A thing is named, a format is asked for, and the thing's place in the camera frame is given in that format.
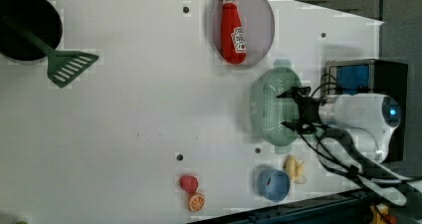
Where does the green plastic strainer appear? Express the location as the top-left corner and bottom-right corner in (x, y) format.
(249, 60), (302, 154)

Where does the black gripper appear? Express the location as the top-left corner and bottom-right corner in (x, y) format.
(278, 87), (322, 134)

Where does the red ketchup bottle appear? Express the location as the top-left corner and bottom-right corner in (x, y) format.
(220, 0), (247, 65)

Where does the orange slice toy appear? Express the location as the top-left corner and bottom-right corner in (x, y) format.
(187, 192), (205, 212)

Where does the black toaster oven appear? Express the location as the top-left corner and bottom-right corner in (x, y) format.
(324, 59), (408, 163)

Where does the blue bowl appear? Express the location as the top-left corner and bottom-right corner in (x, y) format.
(257, 168), (291, 202)

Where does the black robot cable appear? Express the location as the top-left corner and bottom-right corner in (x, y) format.
(298, 73), (422, 198)

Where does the red strawberry toy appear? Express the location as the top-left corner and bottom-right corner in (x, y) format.
(179, 175), (199, 194)

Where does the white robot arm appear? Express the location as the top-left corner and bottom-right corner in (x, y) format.
(279, 87), (421, 206)

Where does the pink round plate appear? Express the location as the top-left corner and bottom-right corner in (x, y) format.
(208, 0), (275, 68)

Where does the green spatula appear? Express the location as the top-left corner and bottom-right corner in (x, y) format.
(3, 17), (100, 89)

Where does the black pot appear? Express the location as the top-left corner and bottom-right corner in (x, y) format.
(0, 0), (63, 62)

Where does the peeled banana toy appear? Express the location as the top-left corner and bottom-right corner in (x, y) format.
(285, 155), (307, 184)

